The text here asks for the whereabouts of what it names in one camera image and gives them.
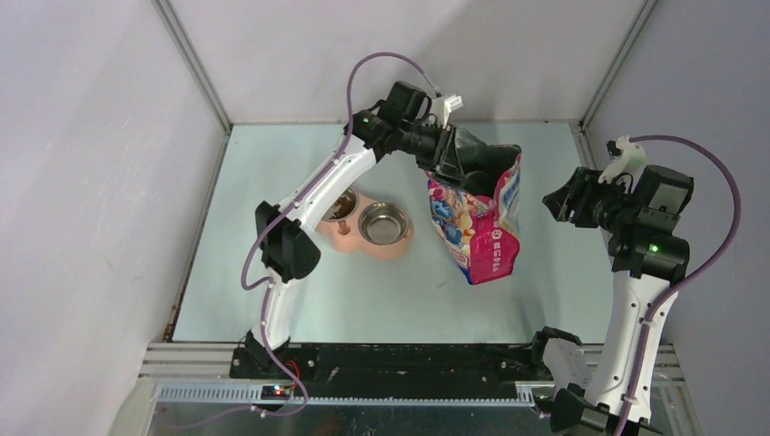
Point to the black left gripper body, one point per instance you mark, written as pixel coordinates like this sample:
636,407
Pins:
436,143

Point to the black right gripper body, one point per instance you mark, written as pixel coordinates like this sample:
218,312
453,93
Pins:
600,203

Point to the colourful cat food bag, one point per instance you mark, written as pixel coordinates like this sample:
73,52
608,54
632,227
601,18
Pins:
481,231

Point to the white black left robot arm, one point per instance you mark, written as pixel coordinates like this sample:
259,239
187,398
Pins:
408,121

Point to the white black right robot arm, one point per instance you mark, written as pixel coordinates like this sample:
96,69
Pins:
648,261

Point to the brown pet food kibble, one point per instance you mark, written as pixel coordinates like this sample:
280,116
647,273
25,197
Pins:
344,204

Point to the pink double pet bowl stand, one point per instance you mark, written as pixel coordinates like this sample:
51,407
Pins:
340,225

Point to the steel bowl near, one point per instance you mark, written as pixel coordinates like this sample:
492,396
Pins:
383,223

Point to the steel bowl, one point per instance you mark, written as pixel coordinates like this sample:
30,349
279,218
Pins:
343,204
383,223

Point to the steel bowl far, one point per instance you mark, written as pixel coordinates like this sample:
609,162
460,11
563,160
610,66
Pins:
343,204

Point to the right controller board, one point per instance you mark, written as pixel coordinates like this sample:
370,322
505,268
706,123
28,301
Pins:
543,403

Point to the controller board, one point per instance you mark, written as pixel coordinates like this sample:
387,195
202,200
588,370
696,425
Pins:
276,392
543,403

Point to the left controller board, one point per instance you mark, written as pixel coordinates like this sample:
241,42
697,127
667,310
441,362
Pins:
276,392

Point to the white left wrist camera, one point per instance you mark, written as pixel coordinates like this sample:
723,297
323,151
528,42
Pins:
444,106

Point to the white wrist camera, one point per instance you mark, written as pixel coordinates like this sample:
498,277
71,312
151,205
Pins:
444,106
627,157

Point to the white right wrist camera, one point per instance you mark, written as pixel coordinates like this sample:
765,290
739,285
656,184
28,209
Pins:
627,157

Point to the aluminium frame rail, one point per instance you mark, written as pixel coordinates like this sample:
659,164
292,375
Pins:
248,360

